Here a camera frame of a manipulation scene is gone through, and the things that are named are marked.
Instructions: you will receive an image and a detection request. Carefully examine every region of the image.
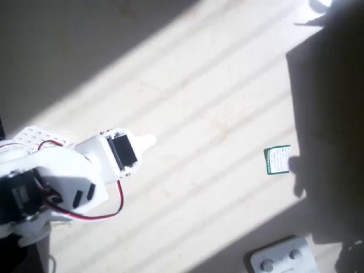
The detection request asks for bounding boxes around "green bordered label card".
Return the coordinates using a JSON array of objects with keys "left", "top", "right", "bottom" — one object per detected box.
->
[{"left": 263, "top": 144, "right": 292, "bottom": 176}]

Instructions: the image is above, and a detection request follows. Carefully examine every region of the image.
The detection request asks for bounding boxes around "white perforated plate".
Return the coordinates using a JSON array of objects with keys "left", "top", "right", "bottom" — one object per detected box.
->
[{"left": 14, "top": 125, "right": 72, "bottom": 156}]

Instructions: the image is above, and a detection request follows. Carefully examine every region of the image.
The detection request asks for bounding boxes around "red black looped cable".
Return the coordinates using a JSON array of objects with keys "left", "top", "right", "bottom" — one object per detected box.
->
[{"left": 38, "top": 139, "right": 69, "bottom": 151}]

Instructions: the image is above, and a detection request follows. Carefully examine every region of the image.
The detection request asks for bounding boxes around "red black gripper servo cable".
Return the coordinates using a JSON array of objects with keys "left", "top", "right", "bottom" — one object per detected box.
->
[{"left": 42, "top": 180, "right": 125, "bottom": 223}]

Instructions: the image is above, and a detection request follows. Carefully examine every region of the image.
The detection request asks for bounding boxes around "white device with knobs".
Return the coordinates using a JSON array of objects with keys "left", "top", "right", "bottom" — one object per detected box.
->
[{"left": 244, "top": 235, "right": 319, "bottom": 273}]

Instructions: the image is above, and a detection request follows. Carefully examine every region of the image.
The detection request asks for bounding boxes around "thin grey wire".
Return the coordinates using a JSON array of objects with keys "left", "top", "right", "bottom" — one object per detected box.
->
[{"left": 46, "top": 253, "right": 57, "bottom": 273}]

